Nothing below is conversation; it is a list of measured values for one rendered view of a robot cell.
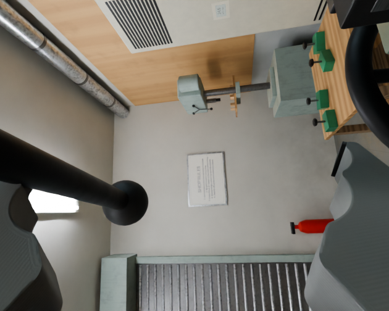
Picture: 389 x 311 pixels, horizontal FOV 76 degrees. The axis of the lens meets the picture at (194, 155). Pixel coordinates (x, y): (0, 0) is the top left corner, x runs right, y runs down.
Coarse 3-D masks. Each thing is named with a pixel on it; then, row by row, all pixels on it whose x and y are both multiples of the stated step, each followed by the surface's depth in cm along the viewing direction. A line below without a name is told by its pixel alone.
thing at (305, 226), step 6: (300, 222) 259; (306, 222) 255; (312, 222) 254; (318, 222) 253; (324, 222) 252; (294, 228) 258; (300, 228) 257; (306, 228) 253; (312, 228) 252; (318, 228) 251; (324, 228) 250
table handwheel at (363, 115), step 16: (352, 32) 31; (368, 32) 29; (352, 48) 30; (368, 48) 29; (352, 64) 29; (368, 64) 28; (352, 80) 29; (368, 80) 28; (384, 80) 29; (352, 96) 29; (368, 96) 27; (368, 112) 27; (384, 112) 26; (384, 128) 26
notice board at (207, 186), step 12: (192, 156) 307; (204, 156) 304; (216, 156) 301; (192, 168) 304; (204, 168) 301; (216, 168) 298; (192, 180) 300; (204, 180) 298; (216, 180) 295; (192, 192) 297; (204, 192) 295; (216, 192) 292; (192, 204) 294; (204, 204) 292; (216, 204) 289
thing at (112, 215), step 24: (0, 144) 7; (24, 144) 8; (0, 168) 7; (24, 168) 8; (48, 168) 9; (72, 168) 10; (48, 192) 10; (72, 192) 11; (96, 192) 13; (120, 192) 16; (144, 192) 19; (120, 216) 18
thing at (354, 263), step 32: (352, 160) 9; (352, 192) 7; (384, 192) 7; (352, 224) 6; (384, 224) 6; (320, 256) 6; (352, 256) 6; (384, 256) 6; (320, 288) 6; (352, 288) 5; (384, 288) 5
